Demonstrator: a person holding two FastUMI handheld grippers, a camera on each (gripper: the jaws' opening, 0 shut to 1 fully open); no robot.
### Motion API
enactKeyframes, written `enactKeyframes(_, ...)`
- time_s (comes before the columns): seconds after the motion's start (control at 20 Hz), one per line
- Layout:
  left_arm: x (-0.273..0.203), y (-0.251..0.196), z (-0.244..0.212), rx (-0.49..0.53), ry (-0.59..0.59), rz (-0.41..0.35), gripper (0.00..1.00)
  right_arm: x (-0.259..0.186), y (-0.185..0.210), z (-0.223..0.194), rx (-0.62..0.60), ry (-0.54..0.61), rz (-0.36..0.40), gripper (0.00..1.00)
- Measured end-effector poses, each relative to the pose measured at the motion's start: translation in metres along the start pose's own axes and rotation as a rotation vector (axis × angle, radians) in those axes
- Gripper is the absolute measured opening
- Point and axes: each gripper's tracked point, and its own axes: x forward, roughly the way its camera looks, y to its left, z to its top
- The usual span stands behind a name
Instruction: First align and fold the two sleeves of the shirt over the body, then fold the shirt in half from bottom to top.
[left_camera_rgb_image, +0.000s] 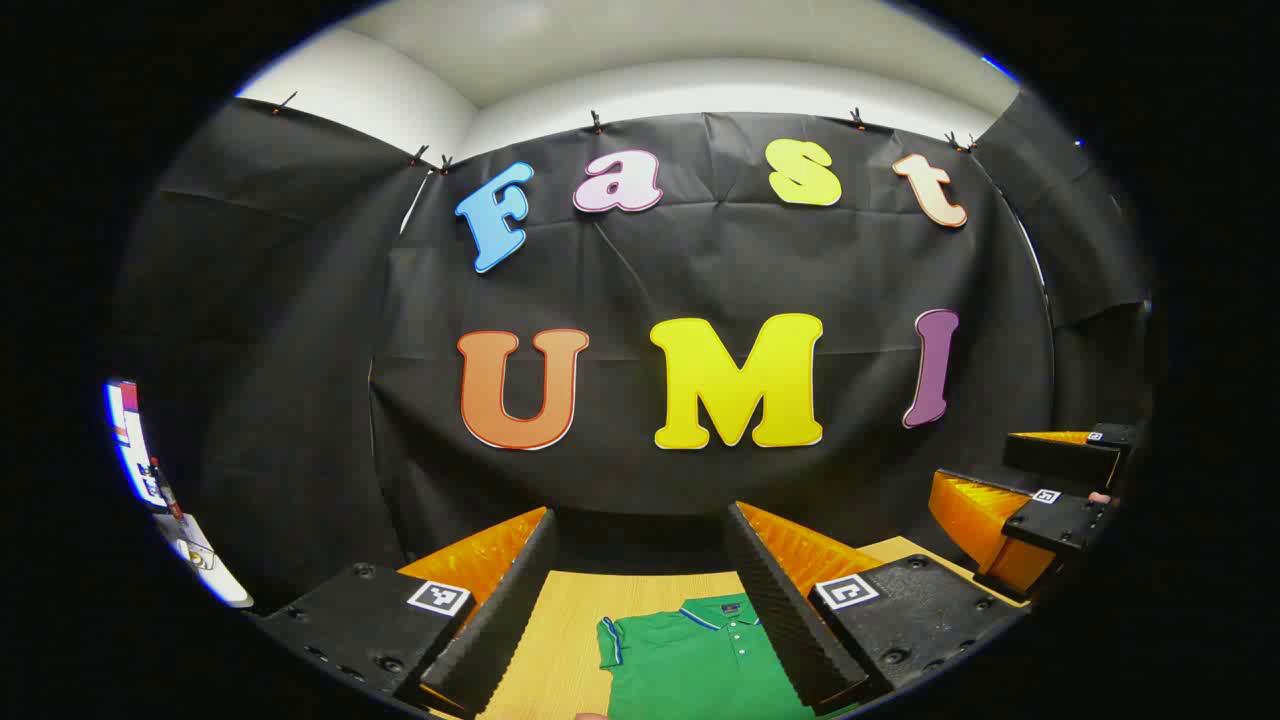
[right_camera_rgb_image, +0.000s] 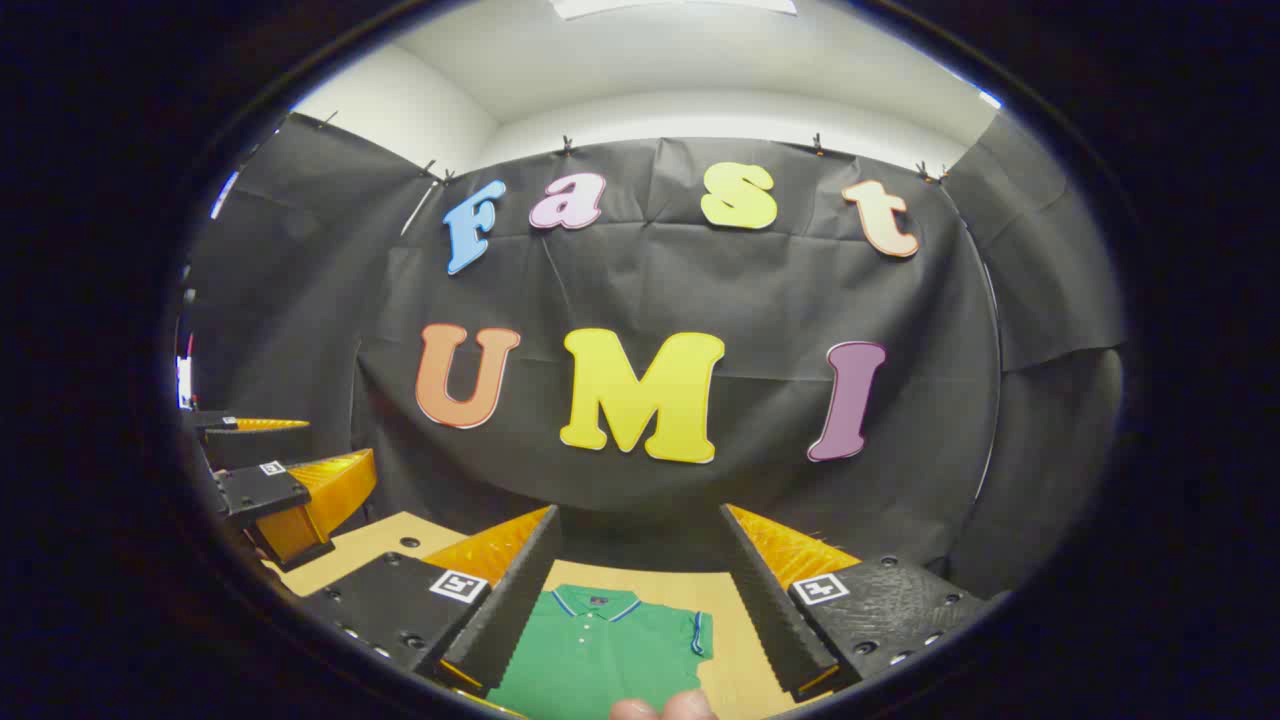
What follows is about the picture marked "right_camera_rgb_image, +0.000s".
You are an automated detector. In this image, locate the white ceiling light panel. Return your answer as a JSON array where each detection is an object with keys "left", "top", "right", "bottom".
[{"left": 550, "top": 0, "right": 799, "bottom": 21}]

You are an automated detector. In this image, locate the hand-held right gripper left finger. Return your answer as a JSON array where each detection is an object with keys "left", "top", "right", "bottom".
[{"left": 298, "top": 505, "right": 564, "bottom": 699}]

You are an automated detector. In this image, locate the green T-shirt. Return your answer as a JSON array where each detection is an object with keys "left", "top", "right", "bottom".
[{"left": 487, "top": 585, "right": 715, "bottom": 720}]

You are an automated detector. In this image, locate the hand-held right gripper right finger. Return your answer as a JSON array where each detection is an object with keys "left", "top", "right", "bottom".
[{"left": 720, "top": 503, "right": 993, "bottom": 703}]

